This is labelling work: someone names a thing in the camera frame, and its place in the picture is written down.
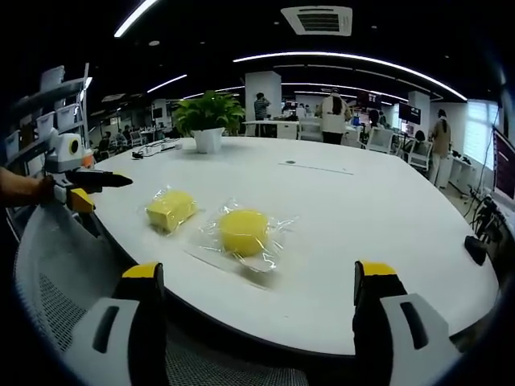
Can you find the clear plastic bag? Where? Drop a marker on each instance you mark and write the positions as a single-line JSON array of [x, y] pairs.
[[141, 209]]

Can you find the round yellow silicone block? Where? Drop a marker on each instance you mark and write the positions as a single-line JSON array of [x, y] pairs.
[[241, 231]]

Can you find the rectangular yellow silicone block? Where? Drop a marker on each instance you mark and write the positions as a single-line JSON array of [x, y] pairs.
[[169, 209]]

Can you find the long curved ceiling light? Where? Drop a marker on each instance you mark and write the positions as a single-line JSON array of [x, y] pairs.
[[350, 58]]

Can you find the white plastic storage bin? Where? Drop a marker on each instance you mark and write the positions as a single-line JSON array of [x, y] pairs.
[[45, 124], [52, 77], [12, 144], [66, 117]]

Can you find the white mesh office chair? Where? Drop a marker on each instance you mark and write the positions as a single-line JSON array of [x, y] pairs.
[[52, 249]]

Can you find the round yellow sponge in bag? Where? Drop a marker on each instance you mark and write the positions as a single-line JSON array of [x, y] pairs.
[[281, 225]]

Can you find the purple lit screen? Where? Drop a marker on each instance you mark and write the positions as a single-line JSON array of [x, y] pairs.
[[505, 161]]

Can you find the white power strip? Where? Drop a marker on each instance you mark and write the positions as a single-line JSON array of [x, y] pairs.
[[155, 149]]

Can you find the dark wall monitor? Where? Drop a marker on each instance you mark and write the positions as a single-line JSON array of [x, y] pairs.
[[409, 112]]

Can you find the dark red hanging screen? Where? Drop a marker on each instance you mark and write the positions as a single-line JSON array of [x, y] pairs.
[[369, 100]]

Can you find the white background desk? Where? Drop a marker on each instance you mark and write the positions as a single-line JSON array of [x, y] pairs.
[[277, 128]]

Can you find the ceiling air conditioner vent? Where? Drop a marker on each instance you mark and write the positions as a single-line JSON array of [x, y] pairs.
[[316, 20]]

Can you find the white background office chair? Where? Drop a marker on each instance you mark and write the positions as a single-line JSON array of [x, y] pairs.
[[420, 156], [381, 139]]

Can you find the green potted plant white pot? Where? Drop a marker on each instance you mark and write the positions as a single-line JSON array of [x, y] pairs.
[[207, 116]]

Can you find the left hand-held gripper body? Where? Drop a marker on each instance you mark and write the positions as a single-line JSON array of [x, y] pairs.
[[62, 158]]

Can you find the orange cup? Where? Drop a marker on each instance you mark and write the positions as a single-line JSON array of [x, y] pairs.
[[87, 158]]

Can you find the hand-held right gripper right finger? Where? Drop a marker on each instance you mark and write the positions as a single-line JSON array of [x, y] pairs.
[[402, 337]]

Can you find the small black object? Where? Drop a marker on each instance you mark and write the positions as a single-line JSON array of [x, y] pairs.
[[476, 249]]

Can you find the straight ceiling light strip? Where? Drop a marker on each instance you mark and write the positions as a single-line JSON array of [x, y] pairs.
[[167, 83], [134, 18]]

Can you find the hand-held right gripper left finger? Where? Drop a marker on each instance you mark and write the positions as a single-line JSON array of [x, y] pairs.
[[120, 333]]

